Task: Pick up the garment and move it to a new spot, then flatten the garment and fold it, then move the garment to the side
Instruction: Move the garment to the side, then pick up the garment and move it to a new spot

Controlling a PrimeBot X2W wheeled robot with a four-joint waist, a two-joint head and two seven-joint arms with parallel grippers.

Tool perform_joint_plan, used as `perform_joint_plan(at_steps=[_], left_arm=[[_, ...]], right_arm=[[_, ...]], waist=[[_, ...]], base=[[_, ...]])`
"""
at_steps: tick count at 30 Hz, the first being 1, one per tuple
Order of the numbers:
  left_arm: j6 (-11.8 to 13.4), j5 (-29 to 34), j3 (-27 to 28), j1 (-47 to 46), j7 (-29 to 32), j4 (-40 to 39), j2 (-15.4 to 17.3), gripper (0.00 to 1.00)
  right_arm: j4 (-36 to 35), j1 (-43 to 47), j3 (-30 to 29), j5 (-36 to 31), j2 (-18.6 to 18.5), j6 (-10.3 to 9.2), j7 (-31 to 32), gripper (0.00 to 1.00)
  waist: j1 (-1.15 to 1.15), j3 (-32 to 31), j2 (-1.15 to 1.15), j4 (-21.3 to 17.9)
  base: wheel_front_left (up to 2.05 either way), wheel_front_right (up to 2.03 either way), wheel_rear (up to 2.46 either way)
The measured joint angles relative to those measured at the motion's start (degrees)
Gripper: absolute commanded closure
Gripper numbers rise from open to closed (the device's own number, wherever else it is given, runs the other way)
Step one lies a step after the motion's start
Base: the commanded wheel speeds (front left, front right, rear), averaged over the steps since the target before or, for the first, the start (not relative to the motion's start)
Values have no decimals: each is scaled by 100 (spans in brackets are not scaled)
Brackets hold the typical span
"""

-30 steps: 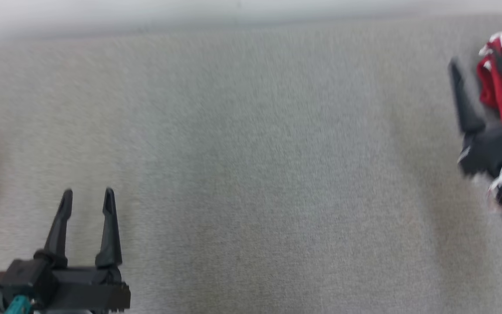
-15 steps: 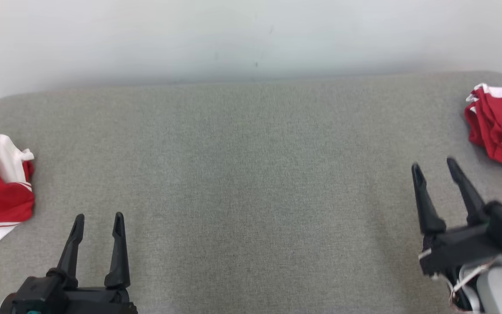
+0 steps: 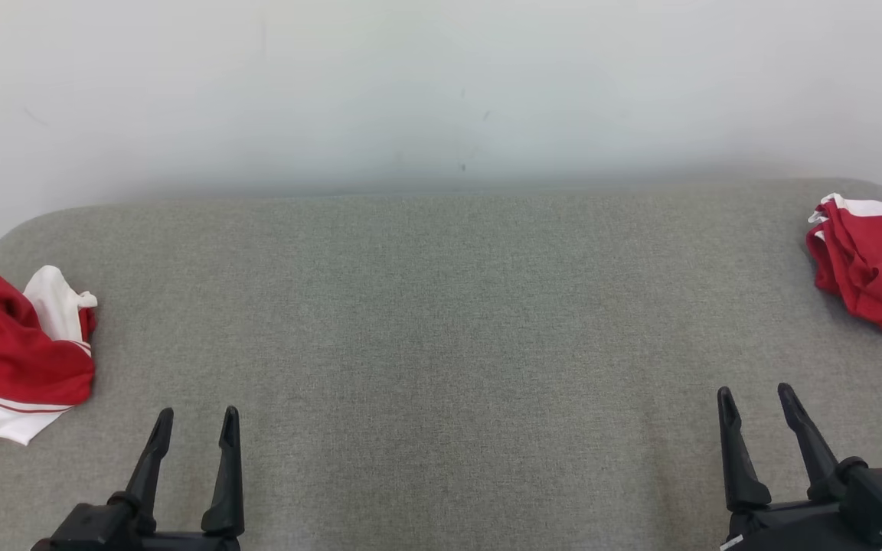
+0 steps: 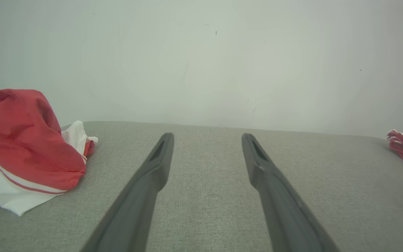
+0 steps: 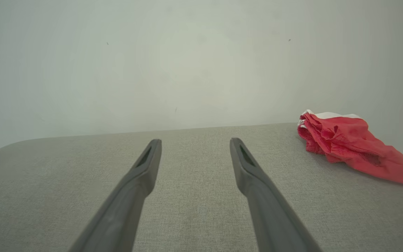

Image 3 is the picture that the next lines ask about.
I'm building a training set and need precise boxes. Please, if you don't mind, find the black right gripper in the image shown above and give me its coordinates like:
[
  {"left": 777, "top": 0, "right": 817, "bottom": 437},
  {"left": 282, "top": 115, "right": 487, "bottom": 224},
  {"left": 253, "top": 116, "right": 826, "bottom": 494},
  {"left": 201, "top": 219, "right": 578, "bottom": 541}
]
[{"left": 717, "top": 383, "right": 882, "bottom": 551}]

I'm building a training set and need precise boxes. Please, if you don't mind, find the red shirt with white sleeves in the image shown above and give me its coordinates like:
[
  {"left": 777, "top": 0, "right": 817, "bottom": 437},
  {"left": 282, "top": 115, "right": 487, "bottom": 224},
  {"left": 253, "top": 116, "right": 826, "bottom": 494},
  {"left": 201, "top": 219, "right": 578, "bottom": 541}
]
[{"left": 0, "top": 265, "right": 99, "bottom": 446}]

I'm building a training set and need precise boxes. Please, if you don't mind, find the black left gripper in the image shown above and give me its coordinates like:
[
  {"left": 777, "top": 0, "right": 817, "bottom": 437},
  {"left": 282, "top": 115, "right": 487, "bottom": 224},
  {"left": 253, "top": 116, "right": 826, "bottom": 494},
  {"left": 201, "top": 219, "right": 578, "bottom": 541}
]
[{"left": 30, "top": 406, "right": 246, "bottom": 551}]

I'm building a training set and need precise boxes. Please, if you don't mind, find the stack of red shirts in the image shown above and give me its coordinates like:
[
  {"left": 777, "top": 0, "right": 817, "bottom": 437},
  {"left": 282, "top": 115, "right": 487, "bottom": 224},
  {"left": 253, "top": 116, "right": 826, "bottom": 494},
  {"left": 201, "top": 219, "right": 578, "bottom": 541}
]
[{"left": 806, "top": 193, "right": 882, "bottom": 354}]

